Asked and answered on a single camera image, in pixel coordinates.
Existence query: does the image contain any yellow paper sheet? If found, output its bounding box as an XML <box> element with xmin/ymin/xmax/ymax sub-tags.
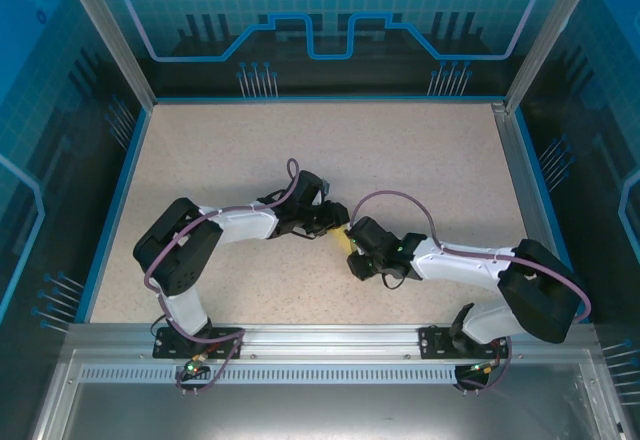
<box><xmin>330</xmin><ymin>226</ymin><xmax>354</xmax><ymax>257</ymax></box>

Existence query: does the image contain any yellow power connector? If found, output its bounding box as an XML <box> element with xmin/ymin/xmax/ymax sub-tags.
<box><xmin>467</xmin><ymin>358</ymin><xmax>501</xmax><ymax>375</ymax></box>
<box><xmin>184</xmin><ymin>353</ymin><xmax>209</xmax><ymax>376</ymax></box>

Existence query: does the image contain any blue table border strip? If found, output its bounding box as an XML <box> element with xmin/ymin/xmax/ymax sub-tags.
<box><xmin>513</xmin><ymin>107</ymin><xmax>591</xmax><ymax>324</ymax></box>
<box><xmin>73</xmin><ymin>107</ymin><xmax>152</xmax><ymax>325</ymax></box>

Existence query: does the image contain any grey metal tray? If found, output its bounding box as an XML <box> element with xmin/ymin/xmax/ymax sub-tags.
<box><xmin>29</xmin><ymin>348</ymin><xmax>640</xmax><ymax>440</ymax></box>

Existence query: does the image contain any blue printed side panel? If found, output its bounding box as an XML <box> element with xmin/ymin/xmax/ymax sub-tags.
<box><xmin>504</xmin><ymin>0</ymin><xmax>640</xmax><ymax>440</ymax></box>
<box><xmin>0</xmin><ymin>0</ymin><xmax>151</xmax><ymax>440</ymax></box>

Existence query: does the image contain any long aluminium base rail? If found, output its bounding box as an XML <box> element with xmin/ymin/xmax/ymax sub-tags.
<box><xmin>64</xmin><ymin>322</ymin><xmax>601</xmax><ymax>361</ymax></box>

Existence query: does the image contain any slotted metal cable duct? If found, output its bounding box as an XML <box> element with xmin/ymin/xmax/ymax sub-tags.
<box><xmin>78</xmin><ymin>365</ymin><xmax>459</xmax><ymax>384</ymax></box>

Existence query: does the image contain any aluminium side rail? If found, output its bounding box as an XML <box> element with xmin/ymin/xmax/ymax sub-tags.
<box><xmin>491</xmin><ymin>101</ymin><xmax>574</xmax><ymax>325</ymax></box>

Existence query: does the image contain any aluminium frame post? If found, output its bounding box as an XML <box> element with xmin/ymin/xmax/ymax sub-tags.
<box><xmin>503</xmin><ymin>0</ymin><xmax>605</xmax><ymax>114</ymax></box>
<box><xmin>55</xmin><ymin>0</ymin><xmax>156</xmax><ymax>110</ymax></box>

